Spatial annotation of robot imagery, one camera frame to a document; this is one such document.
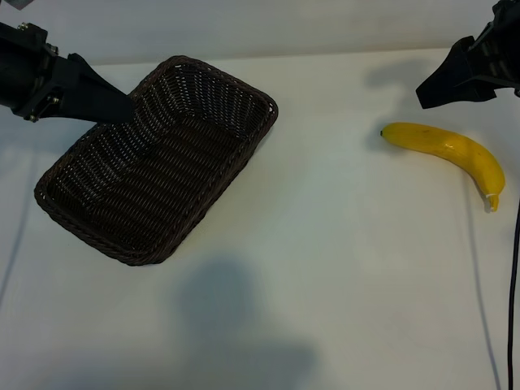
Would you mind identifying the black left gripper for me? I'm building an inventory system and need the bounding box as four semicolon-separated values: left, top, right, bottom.
0;22;136;124

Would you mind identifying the yellow banana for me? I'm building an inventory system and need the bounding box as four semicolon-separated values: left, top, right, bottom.
379;122;506;214

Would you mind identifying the dark brown wicker basket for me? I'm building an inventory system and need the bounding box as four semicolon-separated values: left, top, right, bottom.
34;55;280;267

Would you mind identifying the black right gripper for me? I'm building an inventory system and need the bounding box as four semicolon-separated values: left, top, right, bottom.
414;0;520;111

